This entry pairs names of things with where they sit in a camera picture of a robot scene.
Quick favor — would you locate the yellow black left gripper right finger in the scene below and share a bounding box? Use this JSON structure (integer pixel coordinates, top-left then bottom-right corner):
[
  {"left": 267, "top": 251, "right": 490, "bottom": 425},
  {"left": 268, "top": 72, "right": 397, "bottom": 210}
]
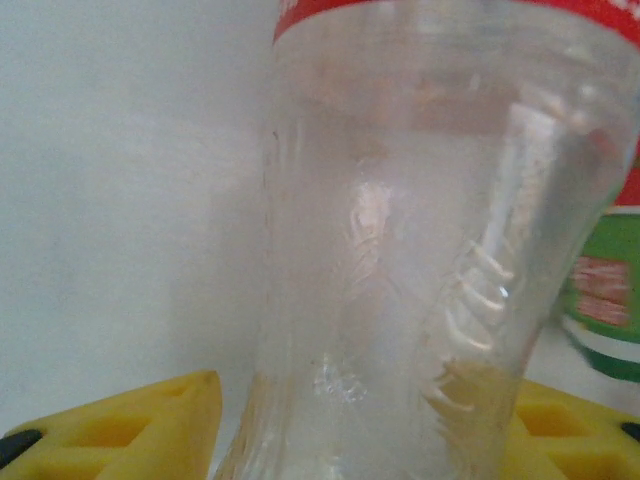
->
[{"left": 499, "top": 379, "right": 640, "bottom": 480}]

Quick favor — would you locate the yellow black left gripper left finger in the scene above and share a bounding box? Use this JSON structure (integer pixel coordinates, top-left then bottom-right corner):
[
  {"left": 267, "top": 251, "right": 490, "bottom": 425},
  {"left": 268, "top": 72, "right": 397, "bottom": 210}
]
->
[{"left": 0, "top": 368, "right": 224, "bottom": 480}]

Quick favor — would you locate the green plastic bottle yellow cap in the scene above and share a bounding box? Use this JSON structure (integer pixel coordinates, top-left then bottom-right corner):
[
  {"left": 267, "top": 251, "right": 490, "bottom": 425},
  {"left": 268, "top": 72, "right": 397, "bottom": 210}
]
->
[{"left": 559, "top": 207, "right": 640, "bottom": 397}]

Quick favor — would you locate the clear cola bottle red label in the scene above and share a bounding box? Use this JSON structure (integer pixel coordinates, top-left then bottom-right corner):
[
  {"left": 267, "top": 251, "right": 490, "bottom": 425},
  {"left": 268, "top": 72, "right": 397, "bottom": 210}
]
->
[{"left": 214, "top": 0, "right": 640, "bottom": 480}]

